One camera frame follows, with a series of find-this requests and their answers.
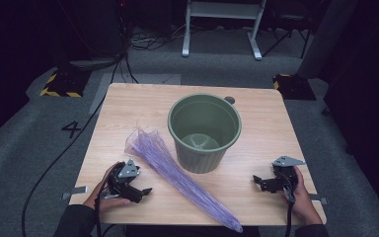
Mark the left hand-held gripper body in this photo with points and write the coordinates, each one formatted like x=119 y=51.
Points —
x=128 y=171

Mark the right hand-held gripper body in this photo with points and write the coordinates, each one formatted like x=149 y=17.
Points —
x=281 y=184

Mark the purple plastic bag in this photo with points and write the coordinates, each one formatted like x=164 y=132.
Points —
x=171 y=168

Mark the green plastic trash bin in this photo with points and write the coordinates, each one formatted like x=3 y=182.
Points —
x=194 y=161

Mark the person's right hand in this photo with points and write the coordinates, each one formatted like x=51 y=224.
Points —
x=304 y=207

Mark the person's left hand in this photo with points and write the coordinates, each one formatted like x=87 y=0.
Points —
x=112 y=202

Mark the grey table grommet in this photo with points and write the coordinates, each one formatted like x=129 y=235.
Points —
x=229 y=99

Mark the black yellow striped base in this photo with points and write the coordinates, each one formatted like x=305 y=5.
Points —
x=294 y=87
x=64 y=84

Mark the dark equipment rack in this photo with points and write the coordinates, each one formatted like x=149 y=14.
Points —
x=98 y=29

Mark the grey pillar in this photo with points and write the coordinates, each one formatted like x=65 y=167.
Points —
x=325 y=39

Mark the black tripod stand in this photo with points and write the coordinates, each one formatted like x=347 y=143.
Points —
x=292 y=21

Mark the grey metal table bracket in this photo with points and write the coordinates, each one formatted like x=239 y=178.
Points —
x=319 y=198
x=77 y=190

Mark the white metal stand frame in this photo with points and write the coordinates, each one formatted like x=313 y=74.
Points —
x=223 y=10

